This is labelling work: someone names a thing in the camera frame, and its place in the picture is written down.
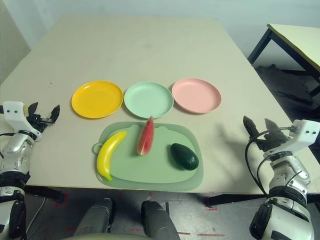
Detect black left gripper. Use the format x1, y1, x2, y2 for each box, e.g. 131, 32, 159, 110
24, 101, 61, 135

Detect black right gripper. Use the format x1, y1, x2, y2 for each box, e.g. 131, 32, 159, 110
242, 115, 292, 153

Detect yellow toy banana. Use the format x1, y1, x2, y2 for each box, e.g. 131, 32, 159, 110
96, 130, 128, 182

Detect dark green toy avocado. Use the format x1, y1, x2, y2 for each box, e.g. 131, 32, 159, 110
170, 143, 200, 171

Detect red toy watermelon slice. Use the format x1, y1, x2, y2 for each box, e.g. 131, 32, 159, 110
136, 115, 156, 156

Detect dark rough floor mat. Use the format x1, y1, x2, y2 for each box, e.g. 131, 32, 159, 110
252, 64, 320, 111

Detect yellow plastic plate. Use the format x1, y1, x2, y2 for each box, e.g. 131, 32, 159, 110
71, 80, 124, 120

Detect pink plastic plate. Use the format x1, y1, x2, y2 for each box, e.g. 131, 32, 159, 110
171, 77, 222, 115

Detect black table foot bar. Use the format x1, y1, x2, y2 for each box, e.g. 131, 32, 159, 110
24, 185, 67, 204
206, 193, 320, 210

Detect red floor tape square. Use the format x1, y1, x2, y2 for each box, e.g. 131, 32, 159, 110
51, 192, 70, 208
202, 196, 218, 212

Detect light green plastic plate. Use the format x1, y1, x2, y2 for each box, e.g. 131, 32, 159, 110
123, 80, 175, 120

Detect green silicone mat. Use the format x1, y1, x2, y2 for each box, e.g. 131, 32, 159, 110
91, 121, 204, 193

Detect grey left robot leg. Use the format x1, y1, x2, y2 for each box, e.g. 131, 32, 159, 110
73, 197, 116, 237

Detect grey robot leg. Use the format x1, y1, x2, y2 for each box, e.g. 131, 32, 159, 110
141, 199, 181, 240
73, 197, 116, 237

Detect grey right robot leg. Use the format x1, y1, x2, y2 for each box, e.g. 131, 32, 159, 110
141, 199, 181, 240

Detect grey robot torso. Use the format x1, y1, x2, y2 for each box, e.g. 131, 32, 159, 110
62, 232, 148, 240

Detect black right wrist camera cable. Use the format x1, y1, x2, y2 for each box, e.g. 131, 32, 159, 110
244, 127, 302, 198

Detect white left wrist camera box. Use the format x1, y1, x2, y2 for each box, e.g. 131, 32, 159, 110
0, 100, 42, 142

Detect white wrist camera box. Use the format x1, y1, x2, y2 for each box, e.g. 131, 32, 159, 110
0, 100, 42, 142
287, 119, 318, 153

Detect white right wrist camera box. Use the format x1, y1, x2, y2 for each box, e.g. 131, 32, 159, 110
287, 119, 318, 153

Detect beige side table black frame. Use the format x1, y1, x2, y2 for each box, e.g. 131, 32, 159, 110
247, 23, 320, 97

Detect white floor cable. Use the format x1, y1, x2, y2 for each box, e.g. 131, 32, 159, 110
26, 197, 48, 233

